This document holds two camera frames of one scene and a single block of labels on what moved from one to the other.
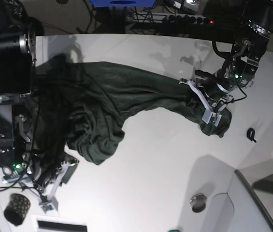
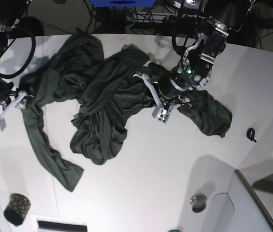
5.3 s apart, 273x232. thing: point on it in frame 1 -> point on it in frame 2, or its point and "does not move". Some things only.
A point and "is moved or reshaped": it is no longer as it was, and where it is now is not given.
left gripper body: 54,169 -> 2,93
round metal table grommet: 198,201 does not move
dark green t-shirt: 83,107 is moved or reshaped
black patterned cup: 17,209 does not move
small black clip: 251,134 does not move
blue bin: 122,3 does not move
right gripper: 215,88 -> 169,86
